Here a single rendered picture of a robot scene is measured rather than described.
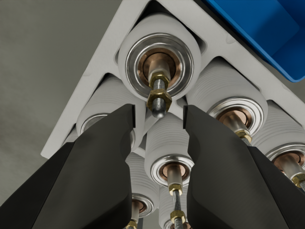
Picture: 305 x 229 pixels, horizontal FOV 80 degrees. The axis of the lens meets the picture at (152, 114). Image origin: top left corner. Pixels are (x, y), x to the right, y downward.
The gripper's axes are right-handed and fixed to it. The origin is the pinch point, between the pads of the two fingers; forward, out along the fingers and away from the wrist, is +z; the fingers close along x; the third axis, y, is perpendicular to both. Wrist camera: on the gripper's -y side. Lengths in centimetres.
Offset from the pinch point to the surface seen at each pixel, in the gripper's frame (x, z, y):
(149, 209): -1.3, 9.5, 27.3
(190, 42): 3.2, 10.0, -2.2
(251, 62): 13.5, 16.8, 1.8
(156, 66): -0.3, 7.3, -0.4
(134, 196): -3.8, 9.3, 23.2
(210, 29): 6.8, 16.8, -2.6
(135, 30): -2.5, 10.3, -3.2
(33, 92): -34, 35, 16
